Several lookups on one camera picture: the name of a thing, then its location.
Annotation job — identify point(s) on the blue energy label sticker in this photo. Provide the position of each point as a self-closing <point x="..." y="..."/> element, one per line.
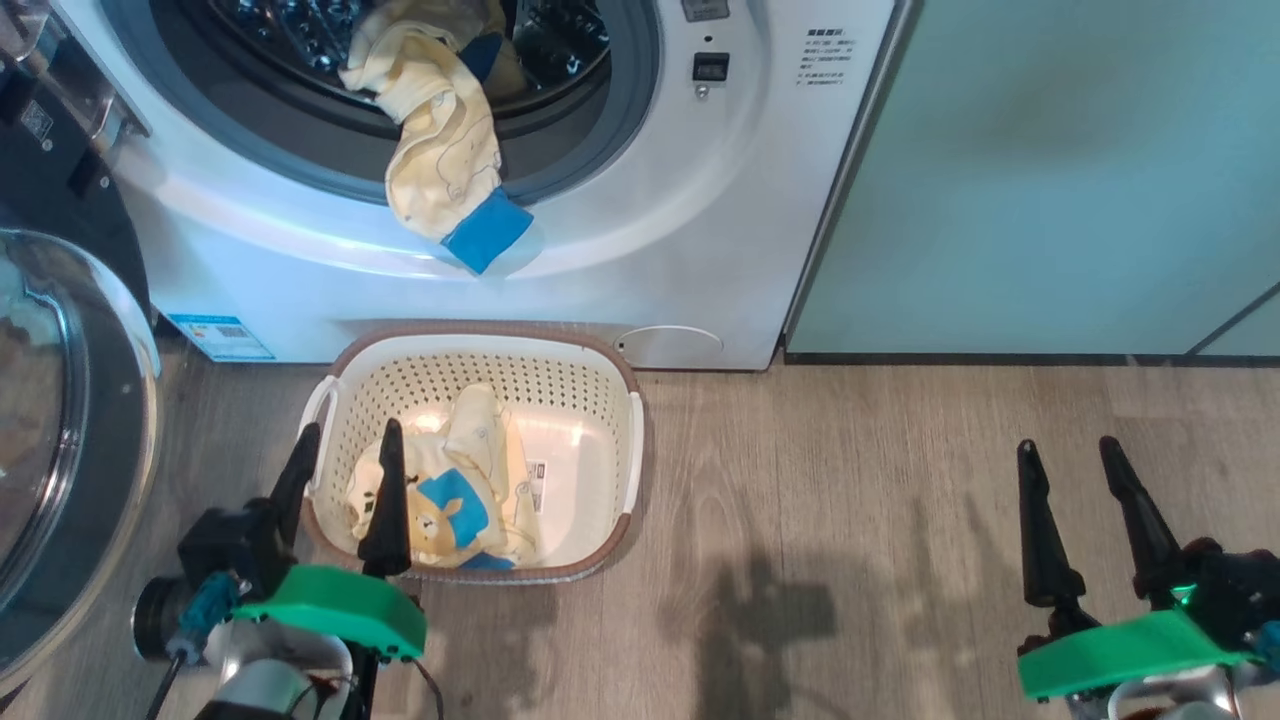
<point x="220" y="338"/>

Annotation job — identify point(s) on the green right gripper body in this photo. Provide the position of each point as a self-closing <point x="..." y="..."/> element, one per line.
<point x="1120" y="655"/>

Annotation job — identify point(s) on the cream garment with bear print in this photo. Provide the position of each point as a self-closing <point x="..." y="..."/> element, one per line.
<point x="450" y="510"/>

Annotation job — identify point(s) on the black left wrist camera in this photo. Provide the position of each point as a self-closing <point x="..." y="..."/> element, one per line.
<point x="230" y="545"/>

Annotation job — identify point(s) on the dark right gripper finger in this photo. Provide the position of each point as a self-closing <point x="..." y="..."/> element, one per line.
<point x="1045" y="550"/>
<point x="1145" y="540"/>

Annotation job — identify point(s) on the black door lock socket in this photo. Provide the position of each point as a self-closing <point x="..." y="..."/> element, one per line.
<point x="711" y="68"/>

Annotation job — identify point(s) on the cream line-drawing garment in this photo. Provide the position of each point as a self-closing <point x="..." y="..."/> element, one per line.
<point x="440" y="150"/>

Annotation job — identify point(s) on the mint green cabinet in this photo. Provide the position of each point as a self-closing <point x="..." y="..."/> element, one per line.
<point x="1250" y="335"/>
<point x="1050" y="180"/>

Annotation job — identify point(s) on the cream perforated laundry basket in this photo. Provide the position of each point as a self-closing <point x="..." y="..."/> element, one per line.
<point x="590" y="440"/>

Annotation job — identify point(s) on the white basket product label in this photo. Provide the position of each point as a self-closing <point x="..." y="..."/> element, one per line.
<point x="536" y="485"/>

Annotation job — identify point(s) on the white round filter cover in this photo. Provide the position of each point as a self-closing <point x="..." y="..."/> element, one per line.
<point x="670" y="347"/>

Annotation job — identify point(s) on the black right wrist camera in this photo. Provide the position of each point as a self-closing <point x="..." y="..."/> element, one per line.
<point x="1235" y="595"/>

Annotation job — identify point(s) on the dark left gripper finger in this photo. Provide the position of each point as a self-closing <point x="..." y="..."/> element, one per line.
<point x="388" y="520"/>
<point x="292" y="495"/>

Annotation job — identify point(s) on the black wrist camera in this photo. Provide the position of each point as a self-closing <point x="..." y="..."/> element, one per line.
<point x="230" y="545"/>
<point x="1235" y="595"/>

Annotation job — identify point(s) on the white front-load washing machine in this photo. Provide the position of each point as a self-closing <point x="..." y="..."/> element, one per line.
<point x="650" y="240"/>

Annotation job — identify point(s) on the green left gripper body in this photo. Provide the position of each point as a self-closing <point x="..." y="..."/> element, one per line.
<point x="340" y="600"/>

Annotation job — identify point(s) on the washing machine glass door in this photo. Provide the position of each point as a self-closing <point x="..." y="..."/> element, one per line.
<point x="110" y="420"/>

